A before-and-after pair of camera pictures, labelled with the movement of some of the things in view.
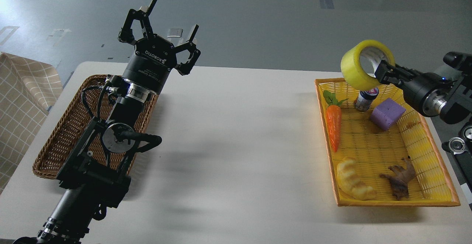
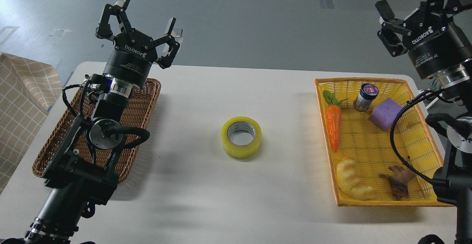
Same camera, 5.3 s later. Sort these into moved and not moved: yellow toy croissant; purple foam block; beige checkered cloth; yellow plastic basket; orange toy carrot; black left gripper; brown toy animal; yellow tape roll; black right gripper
Moved: black right gripper; yellow tape roll; black left gripper
Not moved: brown toy animal; beige checkered cloth; purple foam block; yellow plastic basket; yellow toy croissant; orange toy carrot
